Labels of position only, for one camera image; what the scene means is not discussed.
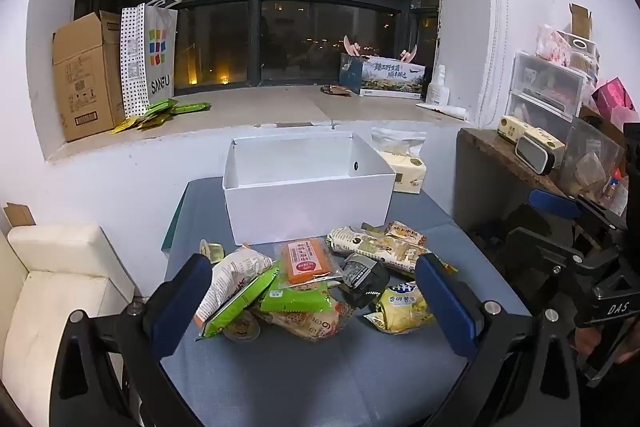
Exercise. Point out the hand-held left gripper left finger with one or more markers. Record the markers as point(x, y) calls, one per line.
point(180, 307)

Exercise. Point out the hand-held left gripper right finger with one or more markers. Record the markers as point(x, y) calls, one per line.
point(445, 307)

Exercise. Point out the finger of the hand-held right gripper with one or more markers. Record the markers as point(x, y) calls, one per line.
point(540, 249)
point(552, 203)

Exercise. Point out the yellow snack packet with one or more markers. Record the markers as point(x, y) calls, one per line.
point(400, 313)

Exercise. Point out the long green snack packet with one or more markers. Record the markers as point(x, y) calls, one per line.
point(235, 312)

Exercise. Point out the small jelly cup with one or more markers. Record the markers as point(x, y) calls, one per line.
point(212, 252)

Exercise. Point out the orange corn snack packet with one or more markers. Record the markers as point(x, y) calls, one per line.
point(405, 233)

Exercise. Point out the black snack packet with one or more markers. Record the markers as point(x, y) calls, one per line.
point(362, 279)

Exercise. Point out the long cream snack packet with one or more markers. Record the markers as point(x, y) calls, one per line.
point(380, 247)

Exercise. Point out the olive green snack packet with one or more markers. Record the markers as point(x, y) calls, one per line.
point(371, 228)

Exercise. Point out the small green snack packet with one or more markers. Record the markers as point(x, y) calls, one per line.
point(295, 299)

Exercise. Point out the clear bread packet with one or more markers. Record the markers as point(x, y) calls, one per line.
point(310, 324)

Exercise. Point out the orange snack bar packet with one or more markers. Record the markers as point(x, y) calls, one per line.
point(305, 259)

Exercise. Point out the white cardboard box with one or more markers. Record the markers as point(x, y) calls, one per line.
point(305, 207)

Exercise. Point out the clear plastic container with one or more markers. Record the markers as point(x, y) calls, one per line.
point(590, 162)

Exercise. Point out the round pastry packet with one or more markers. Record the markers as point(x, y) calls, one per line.
point(242, 329)

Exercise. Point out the dark wooden side table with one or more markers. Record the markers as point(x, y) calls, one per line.
point(492, 152)

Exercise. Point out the clear plastic drawer organizer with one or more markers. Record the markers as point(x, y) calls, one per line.
point(547, 89)

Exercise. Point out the pink box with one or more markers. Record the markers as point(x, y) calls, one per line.
point(615, 99)

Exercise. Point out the white leather sofa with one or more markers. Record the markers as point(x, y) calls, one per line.
point(55, 307)

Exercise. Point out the cream tissue pack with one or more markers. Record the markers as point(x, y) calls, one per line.
point(407, 174)

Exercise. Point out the white tube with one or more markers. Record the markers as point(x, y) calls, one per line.
point(442, 109)

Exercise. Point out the blue grey tablecloth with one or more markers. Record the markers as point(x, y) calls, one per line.
point(310, 382)

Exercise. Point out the pink floral pack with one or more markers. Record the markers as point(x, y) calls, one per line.
point(552, 41)

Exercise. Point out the white plastic bottle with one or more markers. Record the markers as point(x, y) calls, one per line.
point(438, 87)

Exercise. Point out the clear plastic bag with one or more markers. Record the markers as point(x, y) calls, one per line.
point(397, 141)

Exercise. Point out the small open cardboard box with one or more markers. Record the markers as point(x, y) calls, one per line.
point(580, 22)

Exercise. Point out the brown cardboard piece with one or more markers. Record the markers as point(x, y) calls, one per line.
point(20, 214)

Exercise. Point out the pile of green sachets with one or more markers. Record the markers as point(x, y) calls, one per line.
point(160, 112)

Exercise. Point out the printed tissue box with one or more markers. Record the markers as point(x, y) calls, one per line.
point(390, 77)

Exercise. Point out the pink hair clip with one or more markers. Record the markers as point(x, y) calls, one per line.
point(352, 46)
point(409, 55)

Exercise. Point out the small brown wrapper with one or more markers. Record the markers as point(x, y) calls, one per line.
point(336, 90)

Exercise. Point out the brown cardboard box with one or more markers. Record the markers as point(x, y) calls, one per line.
point(85, 77)

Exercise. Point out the polka dot shopping bag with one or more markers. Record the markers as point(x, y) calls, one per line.
point(147, 57)

